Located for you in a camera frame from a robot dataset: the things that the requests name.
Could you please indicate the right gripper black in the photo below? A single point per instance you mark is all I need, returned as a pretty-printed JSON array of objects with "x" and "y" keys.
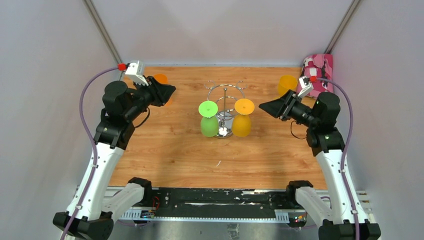
[{"x": 281, "y": 107}]

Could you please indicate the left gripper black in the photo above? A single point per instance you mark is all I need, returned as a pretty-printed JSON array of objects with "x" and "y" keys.
[{"x": 160, "y": 93}]

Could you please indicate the orange wine glass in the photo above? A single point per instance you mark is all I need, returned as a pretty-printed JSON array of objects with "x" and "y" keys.
[{"x": 163, "y": 79}]

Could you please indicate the yellow wine glass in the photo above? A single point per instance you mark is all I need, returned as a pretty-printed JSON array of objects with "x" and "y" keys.
[
  {"x": 286, "y": 83},
  {"x": 241, "y": 125}
]

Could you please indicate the yellow wine glass front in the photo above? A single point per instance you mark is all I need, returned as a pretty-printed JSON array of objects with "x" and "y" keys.
[{"x": 241, "y": 125}]

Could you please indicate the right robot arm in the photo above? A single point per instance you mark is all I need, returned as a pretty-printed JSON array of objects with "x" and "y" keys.
[{"x": 344, "y": 218}]

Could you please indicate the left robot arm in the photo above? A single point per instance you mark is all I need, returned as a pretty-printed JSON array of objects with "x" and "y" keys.
[{"x": 89, "y": 216}]

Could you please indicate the chrome wine glass rack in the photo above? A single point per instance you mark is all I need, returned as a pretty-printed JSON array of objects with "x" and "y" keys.
[{"x": 226, "y": 115}]

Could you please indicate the green wine glass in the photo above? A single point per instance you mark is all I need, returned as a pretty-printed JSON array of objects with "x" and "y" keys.
[{"x": 209, "y": 125}]

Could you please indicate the pink camouflage cloth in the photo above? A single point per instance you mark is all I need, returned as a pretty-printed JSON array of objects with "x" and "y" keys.
[{"x": 315, "y": 67}]

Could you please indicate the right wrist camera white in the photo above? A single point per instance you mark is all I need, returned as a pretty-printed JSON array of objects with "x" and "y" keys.
[{"x": 305, "y": 85}]

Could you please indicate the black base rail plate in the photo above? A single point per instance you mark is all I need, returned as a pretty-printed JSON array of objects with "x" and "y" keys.
[{"x": 225, "y": 203}]

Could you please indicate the aluminium frame rail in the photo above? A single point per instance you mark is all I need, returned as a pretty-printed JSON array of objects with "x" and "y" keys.
[{"x": 212, "y": 217}]

